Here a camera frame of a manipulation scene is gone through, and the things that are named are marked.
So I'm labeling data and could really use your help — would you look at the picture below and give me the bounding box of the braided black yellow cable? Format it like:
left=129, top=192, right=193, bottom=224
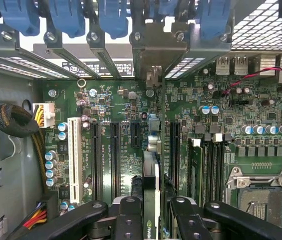
left=0, top=103, right=49, bottom=196

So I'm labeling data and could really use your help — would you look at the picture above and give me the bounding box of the red black twisted wire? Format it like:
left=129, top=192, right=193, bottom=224
left=222, top=66, right=282, bottom=95

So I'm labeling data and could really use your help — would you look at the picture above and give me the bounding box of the long black expansion slot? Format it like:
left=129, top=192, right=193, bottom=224
left=109, top=121, right=121, bottom=201
left=169, top=121, right=181, bottom=197
left=90, top=121, right=103, bottom=202

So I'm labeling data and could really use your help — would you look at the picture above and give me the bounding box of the white power connector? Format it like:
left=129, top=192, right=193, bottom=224
left=32, top=102, right=56, bottom=129

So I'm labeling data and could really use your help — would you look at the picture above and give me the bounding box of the short black expansion slot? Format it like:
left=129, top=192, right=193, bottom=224
left=130, top=122, right=141, bottom=149

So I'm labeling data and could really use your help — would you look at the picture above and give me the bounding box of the red yellow wire bundle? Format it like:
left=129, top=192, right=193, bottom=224
left=22, top=191, right=59, bottom=230

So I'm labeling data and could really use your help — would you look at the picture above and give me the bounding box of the RAM slot with white latches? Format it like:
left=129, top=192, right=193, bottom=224
left=212, top=133, right=224, bottom=203

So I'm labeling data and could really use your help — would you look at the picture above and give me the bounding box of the CPU socket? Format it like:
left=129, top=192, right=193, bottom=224
left=225, top=165, right=282, bottom=237

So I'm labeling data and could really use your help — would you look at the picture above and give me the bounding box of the metal slot cover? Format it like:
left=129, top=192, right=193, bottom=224
left=0, top=29, right=80, bottom=80
left=164, top=21, right=233, bottom=80

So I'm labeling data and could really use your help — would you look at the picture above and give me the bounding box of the white expansion slot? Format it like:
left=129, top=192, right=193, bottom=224
left=67, top=116, right=84, bottom=205

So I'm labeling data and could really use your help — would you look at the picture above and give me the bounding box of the black open PC case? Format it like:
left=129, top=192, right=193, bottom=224
left=0, top=0, right=282, bottom=240

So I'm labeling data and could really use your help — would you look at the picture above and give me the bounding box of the green motherboard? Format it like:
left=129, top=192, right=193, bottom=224
left=34, top=57, right=282, bottom=240

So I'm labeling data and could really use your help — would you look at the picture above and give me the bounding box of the RAM slot with black latches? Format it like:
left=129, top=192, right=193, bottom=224
left=202, top=133, right=213, bottom=208

